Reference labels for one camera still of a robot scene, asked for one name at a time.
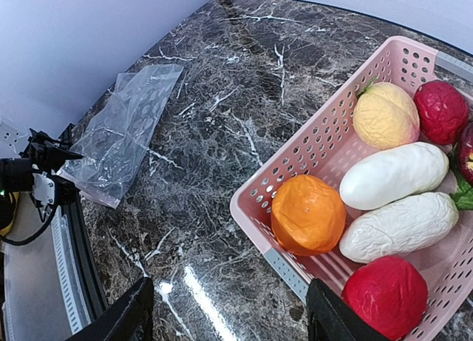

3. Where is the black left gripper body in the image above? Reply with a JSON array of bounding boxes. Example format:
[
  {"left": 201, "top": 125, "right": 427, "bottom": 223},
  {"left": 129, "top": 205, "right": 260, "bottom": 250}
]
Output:
[{"left": 20, "top": 130, "right": 83, "bottom": 223}]

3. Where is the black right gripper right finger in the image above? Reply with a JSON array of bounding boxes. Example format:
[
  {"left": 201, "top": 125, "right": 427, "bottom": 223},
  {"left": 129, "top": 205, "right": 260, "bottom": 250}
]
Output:
[{"left": 306, "top": 278, "right": 388, "bottom": 341}]

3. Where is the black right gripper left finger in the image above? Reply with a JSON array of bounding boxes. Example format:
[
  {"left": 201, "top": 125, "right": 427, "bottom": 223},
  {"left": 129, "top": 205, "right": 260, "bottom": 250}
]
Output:
[{"left": 68, "top": 277, "right": 154, "bottom": 340}]

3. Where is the clear zip top bag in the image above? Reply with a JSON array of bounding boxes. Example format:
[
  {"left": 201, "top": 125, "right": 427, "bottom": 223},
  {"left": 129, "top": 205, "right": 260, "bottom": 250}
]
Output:
[{"left": 59, "top": 64, "right": 183, "bottom": 209}]

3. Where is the yellow peach toy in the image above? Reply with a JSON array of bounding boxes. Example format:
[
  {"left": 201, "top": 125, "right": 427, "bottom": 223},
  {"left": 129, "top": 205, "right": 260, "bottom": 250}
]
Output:
[{"left": 353, "top": 82, "right": 420, "bottom": 150}]

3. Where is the red round fruit toy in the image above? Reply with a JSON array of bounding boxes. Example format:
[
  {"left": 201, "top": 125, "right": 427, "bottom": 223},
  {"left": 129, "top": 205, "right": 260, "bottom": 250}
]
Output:
[{"left": 413, "top": 80, "right": 469, "bottom": 145}]

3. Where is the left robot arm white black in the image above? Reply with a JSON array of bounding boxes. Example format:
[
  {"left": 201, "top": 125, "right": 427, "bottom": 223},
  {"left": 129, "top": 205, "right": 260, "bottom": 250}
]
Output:
[{"left": 1, "top": 129, "right": 83, "bottom": 246}]

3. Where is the red tomato toy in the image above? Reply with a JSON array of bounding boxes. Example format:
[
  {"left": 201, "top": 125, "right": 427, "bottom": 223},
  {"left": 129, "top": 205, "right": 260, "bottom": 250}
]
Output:
[{"left": 341, "top": 256, "right": 428, "bottom": 340}]

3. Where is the wrinkled white radish toy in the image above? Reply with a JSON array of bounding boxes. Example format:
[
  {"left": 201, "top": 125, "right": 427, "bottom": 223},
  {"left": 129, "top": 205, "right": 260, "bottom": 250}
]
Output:
[{"left": 339, "top": 192, "right": 459, "bottom": 263}]

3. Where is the orange fruit toy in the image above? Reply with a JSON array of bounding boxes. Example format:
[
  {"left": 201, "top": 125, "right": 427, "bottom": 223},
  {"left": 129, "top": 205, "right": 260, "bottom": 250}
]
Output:
[{"left": 270, "top": 175, "right": 347, "bottom": 256}]

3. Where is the smooth white radish toy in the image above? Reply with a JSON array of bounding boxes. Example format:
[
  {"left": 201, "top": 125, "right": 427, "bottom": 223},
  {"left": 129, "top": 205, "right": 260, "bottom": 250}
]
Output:
[{"left": 339, "top": 141, "right": 449, "bottom": 211}]

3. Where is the pink plastic basket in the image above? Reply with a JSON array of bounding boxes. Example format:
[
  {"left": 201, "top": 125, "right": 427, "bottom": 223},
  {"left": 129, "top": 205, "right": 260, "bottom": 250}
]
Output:
[{"left": 230, "top": 36, "right": 472, "bottom": 340}]

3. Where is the black front rail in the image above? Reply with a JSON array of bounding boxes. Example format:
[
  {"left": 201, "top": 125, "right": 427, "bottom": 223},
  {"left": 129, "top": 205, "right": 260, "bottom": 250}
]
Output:
[{"left": 55, "top": 122, "right": 110, "bottom": 320}]

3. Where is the white slotted cable duct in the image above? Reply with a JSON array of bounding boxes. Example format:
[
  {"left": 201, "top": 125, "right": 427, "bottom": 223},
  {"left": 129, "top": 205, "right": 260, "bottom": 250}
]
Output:
[{"left": 51, "top": 210, "right": 91, "bottom": 335}]

